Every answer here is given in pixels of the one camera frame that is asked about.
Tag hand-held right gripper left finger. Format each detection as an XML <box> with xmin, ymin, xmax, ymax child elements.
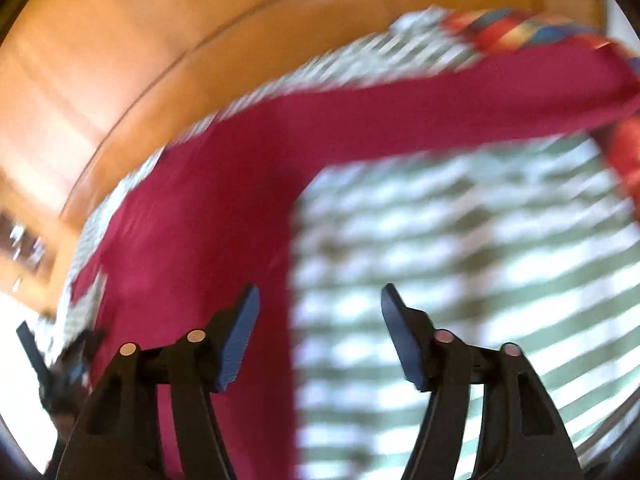
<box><xmin>55</xmin><ymin>284</ymin><xmax>261</xmax><ymax>480</ymax></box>

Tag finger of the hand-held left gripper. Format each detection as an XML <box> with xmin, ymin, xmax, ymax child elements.
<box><xmin>62</xmin><ymin>329</ymin><xmax>107</xmax><ymax>388</ymax></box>
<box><xmin>16</xmin><ymin>322</ymin><xmax>52</xmax><ymax>393</ymax></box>

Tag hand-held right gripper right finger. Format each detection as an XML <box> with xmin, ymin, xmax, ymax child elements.
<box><xmin>381</xmin><ymin>283</ymin><xmax>586</xmax><ymax>480</ymax></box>

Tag red fleece garment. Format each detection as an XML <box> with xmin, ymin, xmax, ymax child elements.
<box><xmin>70</xmin><ymin>42</ymin><xmax>640</xmax><ymax>480</ymax></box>

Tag green checkered bed sheet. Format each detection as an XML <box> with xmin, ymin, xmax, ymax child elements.
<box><xmin>50</xmin><ymin>7</ymin><xmax>640</xmax><ymax>480</ymax></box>

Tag wooden wardrobe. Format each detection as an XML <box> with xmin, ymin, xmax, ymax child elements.
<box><xmin>0</xmin><ymin>0</ymin><xmax>613</xmax><ymax>313</ymax></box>

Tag multicoloured patterned cloth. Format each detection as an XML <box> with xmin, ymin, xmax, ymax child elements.
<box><xmin>442</xmin><ymin>7</ymin><xmax>640</xmax><ymax>198</ymax></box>

